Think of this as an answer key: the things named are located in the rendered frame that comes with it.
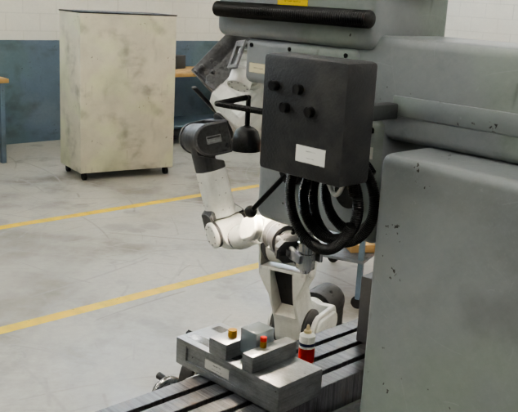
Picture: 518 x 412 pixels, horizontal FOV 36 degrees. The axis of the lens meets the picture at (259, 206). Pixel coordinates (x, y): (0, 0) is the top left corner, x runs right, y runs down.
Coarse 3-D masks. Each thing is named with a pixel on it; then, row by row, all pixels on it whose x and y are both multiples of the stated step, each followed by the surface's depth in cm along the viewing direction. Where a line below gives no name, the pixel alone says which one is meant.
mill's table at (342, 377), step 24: (336, 336) 224; (336, 360) 208; (360, 360) 208; (192, 384) 191; (216, 384) 191; (336, 384) 197; (360, 384) 204; (120, 408) 178; (144, 408) 180; (168, 408) 179; (192, 408) 182; (216, 408) 180; (240, 408) 183; (312, 408) 192; (336, 408) 199
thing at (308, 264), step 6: (300, 252) 194; (306, 252) 193; (312, 252) 194; (306, 258) 194; (312, 258) 194; (300, 264) 195; (306, 264) 194; (312, 264) 195; (300, 270) 195; (306, 270) 195; (312, 270) 195
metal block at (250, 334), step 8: (248, 328) 189; (256, 328) 189; (264, 328) 190; (272, 328) 190; (248, 336) 188; (256, 336) 186; (272, 336) 190; (240, 344) 190; (248, 344) 188; (256, 344) 187
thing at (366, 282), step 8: (368, 280) 215; (368, 288) 215; (360, 296) 217; (368, 296) 216; (360, 304) 218; (368, 304) 216; (360, 312) 218; (368, 312) 216; (360, 320) 219; (360, 328) 219; (360, 336) 219
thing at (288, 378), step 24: (192, 336) 201; (192, 360) 198; (216, 360) 190; (240, 360) 189; (264, 360) 184; (288, 360) 190; (240, 384) 186; (264, 384) 180; (288, 384) 179; (312, 384) 185; (264, 408) 181; (288, 408) 181
